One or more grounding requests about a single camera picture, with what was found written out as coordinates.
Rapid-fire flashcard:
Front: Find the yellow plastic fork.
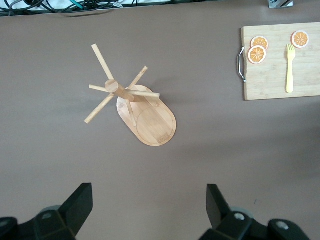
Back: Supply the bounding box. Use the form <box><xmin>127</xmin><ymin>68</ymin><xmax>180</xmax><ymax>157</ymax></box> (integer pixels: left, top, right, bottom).
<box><xmin>285</xmin><ymin>43</ymin><xmax>297</xmax><ymax>94</ymax></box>

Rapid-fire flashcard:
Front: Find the wooden cutting board metal handle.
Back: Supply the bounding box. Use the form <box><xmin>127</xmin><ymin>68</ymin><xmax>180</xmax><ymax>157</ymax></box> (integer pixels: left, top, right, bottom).
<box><xmin>236</xmin><ymin>21</ymin><xmax>320</xmax><ymax>102</ymax></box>

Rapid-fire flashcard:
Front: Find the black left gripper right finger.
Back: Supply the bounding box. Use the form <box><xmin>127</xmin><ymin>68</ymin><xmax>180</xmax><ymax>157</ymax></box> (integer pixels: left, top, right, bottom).
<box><xmin>199</xmin><ymin>184</ymin><xmax>311</xmax><ymax>240</ymax></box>

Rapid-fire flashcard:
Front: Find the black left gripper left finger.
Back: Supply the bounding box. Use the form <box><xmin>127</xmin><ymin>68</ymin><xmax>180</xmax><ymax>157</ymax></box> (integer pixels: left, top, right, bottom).
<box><xmin>0</xmin><ymin>182</ymin><xmax>94</xmax><ymax>240</ymax></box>

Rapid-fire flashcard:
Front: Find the wooden mug rack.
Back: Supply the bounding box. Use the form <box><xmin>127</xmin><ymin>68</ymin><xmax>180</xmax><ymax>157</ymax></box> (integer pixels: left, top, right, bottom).
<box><xmin>84</xmin><ymin>43</ymin><xmax>178</xmax><ymax>147</ymax></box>

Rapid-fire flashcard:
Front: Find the black cable bundle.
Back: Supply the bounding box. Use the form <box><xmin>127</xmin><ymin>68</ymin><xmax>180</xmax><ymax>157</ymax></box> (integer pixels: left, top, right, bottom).
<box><xmin>0</xmin><ymin>0</ymin><xmax>176</xmax><ymax>18</ymax></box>

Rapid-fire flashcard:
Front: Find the orange slice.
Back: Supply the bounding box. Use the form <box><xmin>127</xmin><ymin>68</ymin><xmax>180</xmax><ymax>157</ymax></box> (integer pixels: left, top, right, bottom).
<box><xmin>290</xmin><ymin>30</ymin><xmax>310</xmax><ymax>49</ymax></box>
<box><xmin>247</xmin><ymin>45</ymin><xmax>267</xmax><ymax>66</ymax></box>
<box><xmin>250</xmin><ymin>35</ymin><xmax>270</xmax><ymax>52</ymax></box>

